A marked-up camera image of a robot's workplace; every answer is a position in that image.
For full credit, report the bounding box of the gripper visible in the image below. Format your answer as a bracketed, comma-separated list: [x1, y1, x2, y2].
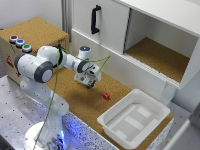
[73, 64, 103, 88]

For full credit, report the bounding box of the pink block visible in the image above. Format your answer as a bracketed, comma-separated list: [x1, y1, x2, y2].
[102, 92, 111, 101]

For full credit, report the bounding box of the white sliding door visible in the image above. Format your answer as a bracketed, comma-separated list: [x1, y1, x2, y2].
[72, 0, 131, 56]

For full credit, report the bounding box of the white plastic box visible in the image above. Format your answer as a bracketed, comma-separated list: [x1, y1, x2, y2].
[96, 88, 172, 150]

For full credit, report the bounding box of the green button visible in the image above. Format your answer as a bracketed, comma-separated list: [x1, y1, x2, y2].
[21, 43, 33, 54]

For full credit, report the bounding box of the wooden drawer box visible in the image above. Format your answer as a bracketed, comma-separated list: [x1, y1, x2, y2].
[0, 16, 71, 86]

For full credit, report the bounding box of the blue button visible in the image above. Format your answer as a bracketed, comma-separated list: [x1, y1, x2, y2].
[15, 38, 26, 48]

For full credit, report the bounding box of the red button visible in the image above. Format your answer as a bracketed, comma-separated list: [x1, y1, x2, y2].
[8, 34, 19, 45]

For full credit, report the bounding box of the white cabinet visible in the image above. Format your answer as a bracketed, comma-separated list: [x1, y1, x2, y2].
[69, 0, 200, 108]

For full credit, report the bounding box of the green cable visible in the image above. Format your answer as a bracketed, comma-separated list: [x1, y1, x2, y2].
[32, 46, 112, 150]

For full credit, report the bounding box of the black door handle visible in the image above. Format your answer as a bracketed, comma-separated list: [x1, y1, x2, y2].
[90, 4, 102, 36]

